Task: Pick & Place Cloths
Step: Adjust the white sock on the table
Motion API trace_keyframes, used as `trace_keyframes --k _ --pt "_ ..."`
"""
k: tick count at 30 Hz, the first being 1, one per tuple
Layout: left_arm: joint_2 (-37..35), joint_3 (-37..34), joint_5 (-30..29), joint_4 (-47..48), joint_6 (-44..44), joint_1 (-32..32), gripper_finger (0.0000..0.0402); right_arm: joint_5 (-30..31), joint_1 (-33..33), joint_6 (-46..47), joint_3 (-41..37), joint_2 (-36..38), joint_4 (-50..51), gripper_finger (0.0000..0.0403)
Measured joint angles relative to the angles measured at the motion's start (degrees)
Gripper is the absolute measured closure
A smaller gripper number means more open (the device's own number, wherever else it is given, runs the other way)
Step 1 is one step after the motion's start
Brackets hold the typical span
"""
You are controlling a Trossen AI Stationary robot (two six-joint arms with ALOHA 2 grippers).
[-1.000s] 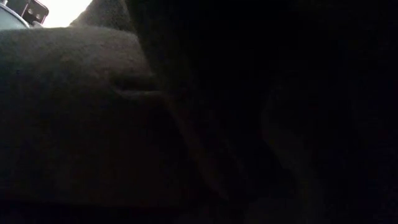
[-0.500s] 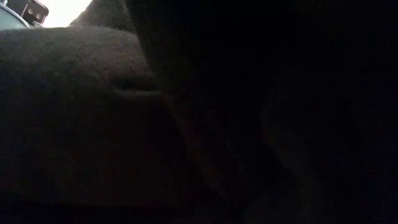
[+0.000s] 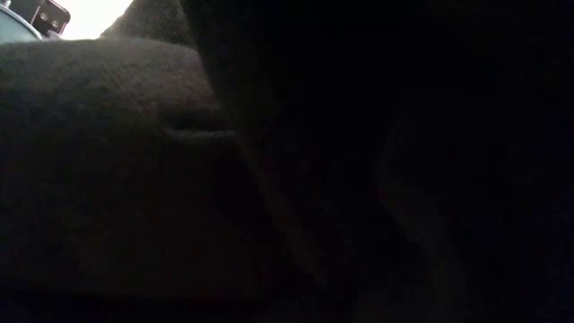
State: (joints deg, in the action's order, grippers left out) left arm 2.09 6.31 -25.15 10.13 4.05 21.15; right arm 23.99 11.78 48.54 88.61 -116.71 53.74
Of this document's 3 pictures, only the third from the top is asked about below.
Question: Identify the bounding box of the large black cloth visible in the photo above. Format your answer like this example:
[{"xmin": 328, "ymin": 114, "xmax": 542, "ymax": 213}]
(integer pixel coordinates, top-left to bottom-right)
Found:
[{"xmin": 0, "ymin": 0, "xmax": 574, "ymax": 323}]

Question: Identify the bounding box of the teal plastic bin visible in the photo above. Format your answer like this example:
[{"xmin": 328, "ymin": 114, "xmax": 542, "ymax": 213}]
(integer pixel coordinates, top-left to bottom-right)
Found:
[{"xmin": 0, "ymin": 7, "xmax": 44, "ymax": 44}]

